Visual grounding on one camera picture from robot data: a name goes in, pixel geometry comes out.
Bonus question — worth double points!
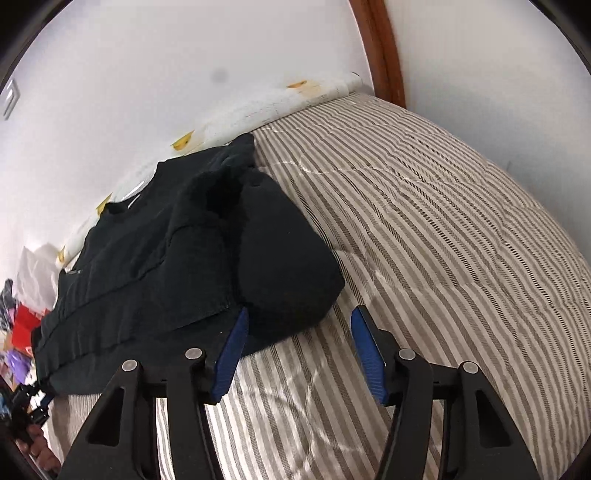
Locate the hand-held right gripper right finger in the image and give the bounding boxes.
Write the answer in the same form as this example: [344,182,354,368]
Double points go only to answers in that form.
[350,305,541,480]

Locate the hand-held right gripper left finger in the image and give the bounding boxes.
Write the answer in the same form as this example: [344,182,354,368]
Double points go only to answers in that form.
[58,305,251,480]

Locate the black sweatshirt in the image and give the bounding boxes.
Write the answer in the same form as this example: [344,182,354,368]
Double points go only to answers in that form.
[31,133,346,397]

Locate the person's left hand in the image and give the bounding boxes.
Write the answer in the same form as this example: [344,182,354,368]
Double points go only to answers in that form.
[16,424,62,472]

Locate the purple plush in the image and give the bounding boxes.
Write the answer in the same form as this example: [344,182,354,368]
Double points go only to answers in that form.
[0,350,34,385]

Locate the red paper bag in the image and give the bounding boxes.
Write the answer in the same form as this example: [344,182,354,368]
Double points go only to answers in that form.
[10,307,47,360]

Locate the plaid cloth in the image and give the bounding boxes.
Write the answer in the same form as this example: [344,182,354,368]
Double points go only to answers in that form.
[0,278,19,319]

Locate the white plastic bag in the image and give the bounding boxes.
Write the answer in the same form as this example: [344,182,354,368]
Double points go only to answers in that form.
[16,244,65,315]

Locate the striped quilted mat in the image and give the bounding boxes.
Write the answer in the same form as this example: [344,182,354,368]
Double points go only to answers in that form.
[48,92,591,480]

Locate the white printed paper roll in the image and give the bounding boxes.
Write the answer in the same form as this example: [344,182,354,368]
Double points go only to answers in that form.
[60,71,365,265]

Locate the white wall switch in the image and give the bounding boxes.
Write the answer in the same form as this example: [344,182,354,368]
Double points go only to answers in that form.
[0,79,21,120]

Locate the brown wooden door frame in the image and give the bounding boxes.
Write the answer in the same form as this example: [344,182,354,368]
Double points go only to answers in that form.
[348,0,407,109]

